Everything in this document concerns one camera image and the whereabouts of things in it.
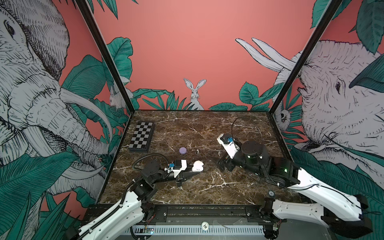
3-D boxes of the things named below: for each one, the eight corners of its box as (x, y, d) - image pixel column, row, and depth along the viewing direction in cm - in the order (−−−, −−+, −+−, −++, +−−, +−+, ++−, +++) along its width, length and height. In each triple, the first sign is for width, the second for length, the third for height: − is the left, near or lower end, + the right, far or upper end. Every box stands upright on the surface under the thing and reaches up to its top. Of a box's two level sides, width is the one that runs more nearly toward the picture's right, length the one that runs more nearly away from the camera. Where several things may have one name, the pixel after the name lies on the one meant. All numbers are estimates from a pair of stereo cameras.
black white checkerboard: (129, 152, 99) (127, 149, 95) (138, 124, 114) (136, 121, 111) (148, 152, 99) (147, 149, 96) (155, 124, 114) (154, 121, 111)
